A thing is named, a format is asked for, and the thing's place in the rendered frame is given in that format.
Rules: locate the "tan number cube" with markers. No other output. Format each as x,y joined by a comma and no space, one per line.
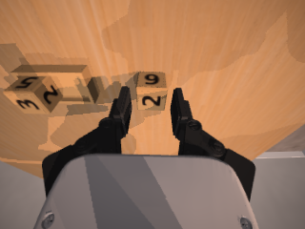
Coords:
34,94
151,91

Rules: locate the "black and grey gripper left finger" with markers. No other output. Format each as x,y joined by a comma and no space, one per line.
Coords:
105,139

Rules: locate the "wooden tray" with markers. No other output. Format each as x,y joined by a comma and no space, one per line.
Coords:
73,81

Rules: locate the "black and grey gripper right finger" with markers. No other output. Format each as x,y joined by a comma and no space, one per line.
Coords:
192,141

